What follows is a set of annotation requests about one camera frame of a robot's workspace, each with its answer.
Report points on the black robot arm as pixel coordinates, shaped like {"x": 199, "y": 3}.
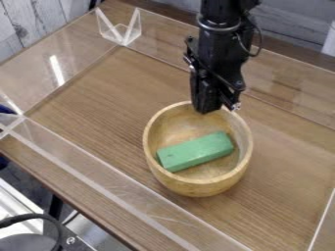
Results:
{"x": 228, "y": 13}

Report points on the black table leg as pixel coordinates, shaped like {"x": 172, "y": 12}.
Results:
{"x": 55, "y": 207}

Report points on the light wooden bowl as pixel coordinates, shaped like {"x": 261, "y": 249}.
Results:
{"x": 175, "y": 124}

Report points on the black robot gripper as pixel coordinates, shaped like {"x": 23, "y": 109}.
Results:
{"x": 215, "y": 55}

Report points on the white object at right edge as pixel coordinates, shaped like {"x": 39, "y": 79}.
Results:
{"x": 328, "y": 46}

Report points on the clear acrylic corner bracket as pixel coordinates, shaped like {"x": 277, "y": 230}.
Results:
{"x": 120, "y": 34}

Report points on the green rectangular block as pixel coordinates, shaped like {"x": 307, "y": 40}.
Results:
{"x": 195, "y": 151}

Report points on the clear acrylic tray wall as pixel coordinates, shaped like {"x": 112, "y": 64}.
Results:
{"x": 81, "y": 95}

